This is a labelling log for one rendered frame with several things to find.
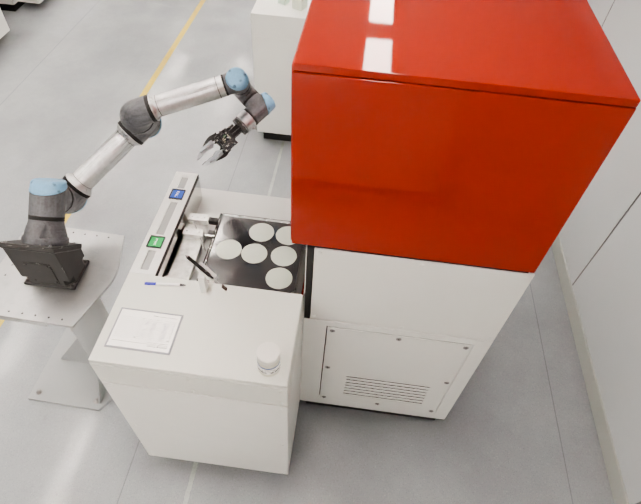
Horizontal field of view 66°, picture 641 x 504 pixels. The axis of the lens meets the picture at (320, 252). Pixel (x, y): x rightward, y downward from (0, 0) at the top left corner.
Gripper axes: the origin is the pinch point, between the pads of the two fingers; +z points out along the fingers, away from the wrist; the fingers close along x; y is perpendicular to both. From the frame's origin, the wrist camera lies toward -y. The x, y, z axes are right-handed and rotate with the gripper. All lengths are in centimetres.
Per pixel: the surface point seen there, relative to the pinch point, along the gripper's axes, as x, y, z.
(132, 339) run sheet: 25, 34, 58
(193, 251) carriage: 23.1, 0.0, 26.5
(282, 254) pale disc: 45.2, 12.6, 2.8
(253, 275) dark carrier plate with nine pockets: 41.9, 17.1, 16.4
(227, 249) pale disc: 30.6, 5.2, 16.6
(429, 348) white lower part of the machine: 105, 39, -12
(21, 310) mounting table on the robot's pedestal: -3, -3, 85
